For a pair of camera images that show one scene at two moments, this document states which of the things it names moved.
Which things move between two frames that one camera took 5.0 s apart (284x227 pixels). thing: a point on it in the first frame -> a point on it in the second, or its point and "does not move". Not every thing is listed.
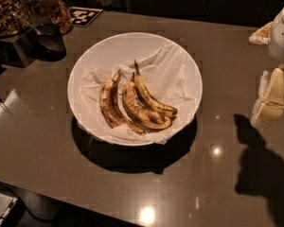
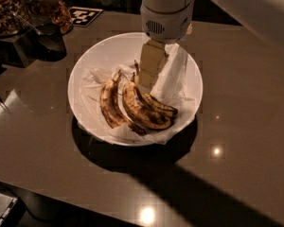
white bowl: (136, 89) does not move
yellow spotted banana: (148, 97) does not move
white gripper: (282, 35) -> (168, 25)
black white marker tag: (81, 16) does not move
